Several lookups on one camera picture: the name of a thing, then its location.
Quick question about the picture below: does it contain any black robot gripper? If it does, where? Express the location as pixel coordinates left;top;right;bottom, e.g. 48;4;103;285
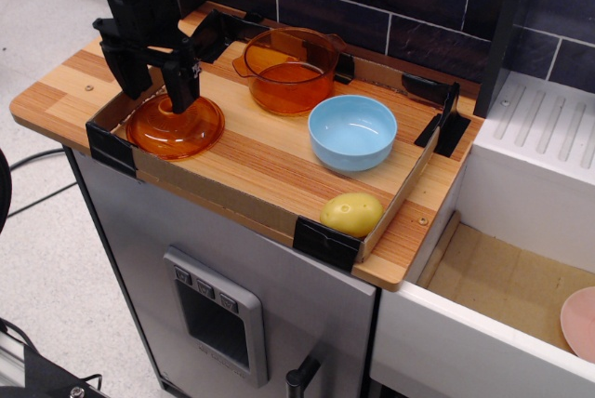
93;0;200;114

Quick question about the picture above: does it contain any orange transparent pot lid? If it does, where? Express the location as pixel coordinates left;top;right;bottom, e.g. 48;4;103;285
126;94;225;161

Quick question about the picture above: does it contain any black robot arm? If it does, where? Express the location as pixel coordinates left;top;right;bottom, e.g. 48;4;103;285
93;0;200;114

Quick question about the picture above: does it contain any orange transparent pot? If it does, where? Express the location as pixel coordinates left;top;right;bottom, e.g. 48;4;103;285
232;27;346;115

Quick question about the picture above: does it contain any cardboard fence with black tape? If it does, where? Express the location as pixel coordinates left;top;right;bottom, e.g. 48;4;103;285
86;7;471;274

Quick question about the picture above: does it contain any light blue bowl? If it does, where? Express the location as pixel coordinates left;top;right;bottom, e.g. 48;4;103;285
308;95;398;172

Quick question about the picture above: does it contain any yellow toy potato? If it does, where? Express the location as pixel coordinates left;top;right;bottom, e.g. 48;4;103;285
320;192;384;238

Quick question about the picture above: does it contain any silver toy dishwasher cabinet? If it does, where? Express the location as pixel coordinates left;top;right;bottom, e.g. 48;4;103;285
68;151;377;397

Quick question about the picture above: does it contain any white toy sink unit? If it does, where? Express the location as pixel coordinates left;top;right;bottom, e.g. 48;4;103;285
370;73;594;397

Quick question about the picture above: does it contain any pink plate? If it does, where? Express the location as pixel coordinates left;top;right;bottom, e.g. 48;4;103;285
560;286;594;363

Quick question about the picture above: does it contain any black floor cable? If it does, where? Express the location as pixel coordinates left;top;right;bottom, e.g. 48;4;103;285
7;147;78;219

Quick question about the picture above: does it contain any black camera mount foreground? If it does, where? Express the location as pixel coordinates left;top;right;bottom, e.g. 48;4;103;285
1;319;106;397

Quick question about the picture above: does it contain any black oven door handle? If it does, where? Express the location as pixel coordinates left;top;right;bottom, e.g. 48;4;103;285
285;355;321;398

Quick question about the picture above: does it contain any black upright post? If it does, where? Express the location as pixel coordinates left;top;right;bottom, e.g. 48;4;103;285
473;0;522;118

